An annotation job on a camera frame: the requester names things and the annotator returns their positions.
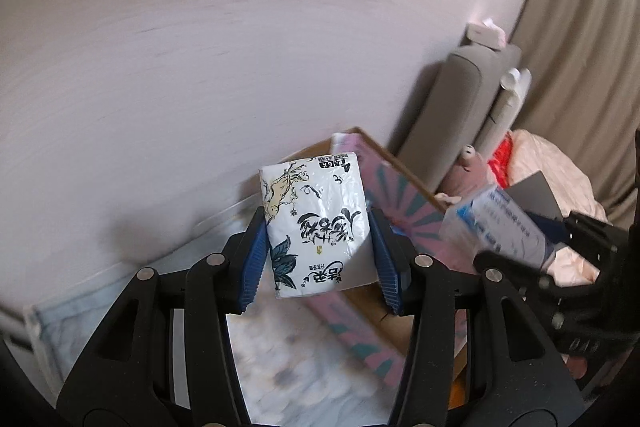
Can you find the pink quilt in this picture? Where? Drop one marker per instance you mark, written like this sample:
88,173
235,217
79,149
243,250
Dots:
550,157

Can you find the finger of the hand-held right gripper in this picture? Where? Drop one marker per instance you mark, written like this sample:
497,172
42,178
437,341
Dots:
520,277
590,234

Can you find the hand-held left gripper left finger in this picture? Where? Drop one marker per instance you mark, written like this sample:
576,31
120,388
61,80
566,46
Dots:
255,257

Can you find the pink plush toy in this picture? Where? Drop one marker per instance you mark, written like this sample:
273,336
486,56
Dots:
470,172

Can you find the blue and white packet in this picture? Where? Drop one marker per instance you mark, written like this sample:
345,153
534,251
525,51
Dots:
500,222

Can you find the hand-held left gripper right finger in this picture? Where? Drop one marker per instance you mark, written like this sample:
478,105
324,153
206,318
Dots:
387,262

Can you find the floral cloth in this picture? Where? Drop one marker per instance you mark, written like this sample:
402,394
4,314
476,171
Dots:
300,357

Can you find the grey card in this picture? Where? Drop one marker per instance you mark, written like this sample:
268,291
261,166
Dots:
537,194

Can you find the red bag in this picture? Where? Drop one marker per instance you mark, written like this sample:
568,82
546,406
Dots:
500,162

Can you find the grey padded headboard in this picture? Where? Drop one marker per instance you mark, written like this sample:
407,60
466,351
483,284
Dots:
450,107

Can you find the light grey cushion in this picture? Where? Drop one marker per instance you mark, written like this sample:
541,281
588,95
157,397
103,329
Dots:
505,117

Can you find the small white box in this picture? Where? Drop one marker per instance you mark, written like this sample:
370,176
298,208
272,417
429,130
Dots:
485,34

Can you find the pink and teal cardboard box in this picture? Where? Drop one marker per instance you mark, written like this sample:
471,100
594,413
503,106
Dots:
415,202

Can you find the beige curtain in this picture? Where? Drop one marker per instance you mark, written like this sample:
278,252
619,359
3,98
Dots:
590,32

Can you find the white tissue pack black print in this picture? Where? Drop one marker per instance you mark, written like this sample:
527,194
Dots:
310,227

